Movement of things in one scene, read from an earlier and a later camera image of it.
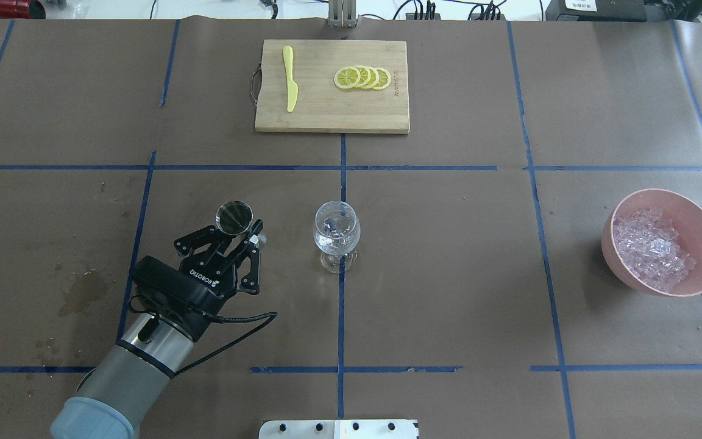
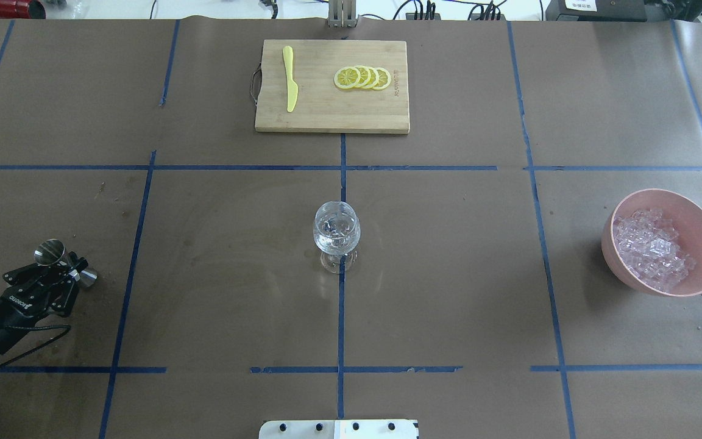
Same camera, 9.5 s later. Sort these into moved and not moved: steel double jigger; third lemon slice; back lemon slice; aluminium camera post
Moved: steel double jigger
Not moved: third lemon slice; aluminium camera post; back lemon slice
